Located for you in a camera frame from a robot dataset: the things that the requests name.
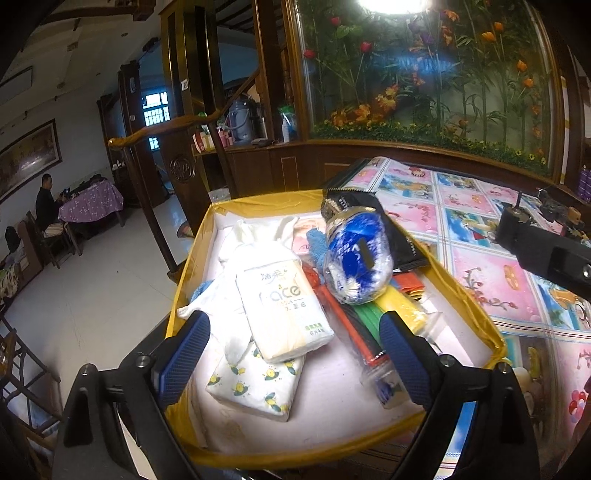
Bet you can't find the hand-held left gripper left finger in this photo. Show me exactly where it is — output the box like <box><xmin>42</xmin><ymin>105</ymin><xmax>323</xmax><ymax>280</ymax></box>
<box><xmin>59</xmin><ymin>310</ymin><xmax>211</xmax><ymax>480</ymax></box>

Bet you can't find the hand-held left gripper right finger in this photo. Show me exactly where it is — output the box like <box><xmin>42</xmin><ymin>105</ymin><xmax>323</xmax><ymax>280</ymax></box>
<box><xmin>379</xmin><ymin>310</ymin><xmax>540</xmax><ymax>480</ymax></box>

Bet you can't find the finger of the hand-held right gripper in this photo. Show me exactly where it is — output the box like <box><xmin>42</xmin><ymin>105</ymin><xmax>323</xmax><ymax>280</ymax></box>
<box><xmin>516</xmin><ymin>224</ymin><xmax>591</xmax><ymax>283</ymax></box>

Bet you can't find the clear bag of coloured cloths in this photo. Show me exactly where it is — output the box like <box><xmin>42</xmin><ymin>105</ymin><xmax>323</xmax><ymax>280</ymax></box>
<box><xmin>314</xmin><ymin>270</ymin><xmax>446</xmax><ymax>411</ymax></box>

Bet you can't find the stained white cloth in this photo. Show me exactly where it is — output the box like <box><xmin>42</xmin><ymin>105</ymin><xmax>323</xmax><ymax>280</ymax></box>
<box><xmin>177</xmin><ymin>272</ymin><xmax>254</xmax><ymax>370</ymax></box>

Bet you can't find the lemon print white packet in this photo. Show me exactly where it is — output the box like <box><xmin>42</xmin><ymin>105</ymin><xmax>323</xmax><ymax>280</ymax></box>
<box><xmin>205</xmin><ymin>337</ymin><xmax>306</xmax><ymax>422</ymax></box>

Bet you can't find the yellow box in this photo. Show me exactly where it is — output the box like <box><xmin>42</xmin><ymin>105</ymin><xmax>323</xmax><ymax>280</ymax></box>
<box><xmin>166</xmin><ymin>191</ymin><xmax>509</xmax><ymax>467</ymax></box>

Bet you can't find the white tissue pack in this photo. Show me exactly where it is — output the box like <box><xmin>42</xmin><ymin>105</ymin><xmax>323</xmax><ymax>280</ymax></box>
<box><xmin>235</xmin><ymin>258</ymin><xmax>334</xmax><ymax>363</ymax></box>

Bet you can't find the blue and white packet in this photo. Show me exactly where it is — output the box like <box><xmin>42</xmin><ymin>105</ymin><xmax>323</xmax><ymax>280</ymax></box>
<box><xmin>324</xmin><ymin>208</ymin><xmax>394</xmax><ymax>306</ymax></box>

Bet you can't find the black packet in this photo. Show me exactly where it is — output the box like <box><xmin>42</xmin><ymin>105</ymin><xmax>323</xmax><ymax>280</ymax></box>
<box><xmin>321</xmin><ymin>187</ymin><xmax>428</xmax><ymax>273</ymax></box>

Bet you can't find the black motor with shaft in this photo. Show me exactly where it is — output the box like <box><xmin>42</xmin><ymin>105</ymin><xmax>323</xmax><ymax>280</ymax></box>
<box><xmin>496</xmin><ymin>191</ymin><xmax>532</xmax><ymax>251</ymax></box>

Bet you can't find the pink printed box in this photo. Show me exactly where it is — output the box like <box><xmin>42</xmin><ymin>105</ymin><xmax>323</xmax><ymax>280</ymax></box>
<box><xmin>292</xmin><ymin>216</ymin><xmax>326</xmax><ymax>254</ymax></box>

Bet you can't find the table with purple cloth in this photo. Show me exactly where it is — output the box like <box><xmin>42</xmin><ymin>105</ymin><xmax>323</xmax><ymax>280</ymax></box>
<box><xmin>58</xmin><ymin>180</ymin><xmax>125</xmax><ymax>232</ymax></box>

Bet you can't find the carved wooden chair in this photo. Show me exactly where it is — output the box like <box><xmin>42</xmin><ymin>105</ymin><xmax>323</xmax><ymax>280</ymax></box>
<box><xmin>107</xmin><ymin>113</ymin><xmax>232</xmax><ymax>283</ymax></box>

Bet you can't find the framed artificial flower panel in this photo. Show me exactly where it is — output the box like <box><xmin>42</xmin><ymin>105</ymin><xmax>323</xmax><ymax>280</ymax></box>
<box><xmin>286</xmin><ymin>0</ymin><xmax>573</xmax><ymax>171</ymax></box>

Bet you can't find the blue thermos jug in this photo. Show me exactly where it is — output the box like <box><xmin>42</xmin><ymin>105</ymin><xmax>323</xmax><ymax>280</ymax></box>
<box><xmin>228</xmin><ymin>98</ymin><xmax>259</xmax><ymax>144</ymax></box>

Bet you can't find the barred window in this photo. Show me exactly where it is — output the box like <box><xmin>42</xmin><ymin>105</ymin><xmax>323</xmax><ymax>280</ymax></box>
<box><xmin>142</xmin><ymin>92</ymin><xmax>171</xmax><ymax>127</ymax></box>

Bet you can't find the white spray bottle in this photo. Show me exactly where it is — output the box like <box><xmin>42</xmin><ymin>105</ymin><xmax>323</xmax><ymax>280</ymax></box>
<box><xmin>279</xmin><ymin>107</ymin><xmax>297</xmax><ymax>144</ymax></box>

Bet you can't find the framed wall painting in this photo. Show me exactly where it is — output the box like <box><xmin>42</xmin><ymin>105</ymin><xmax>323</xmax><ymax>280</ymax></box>
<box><xmin>0</xmin><ymin>119</ymin><xmax>63</xmax><ymax>202</ymax></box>

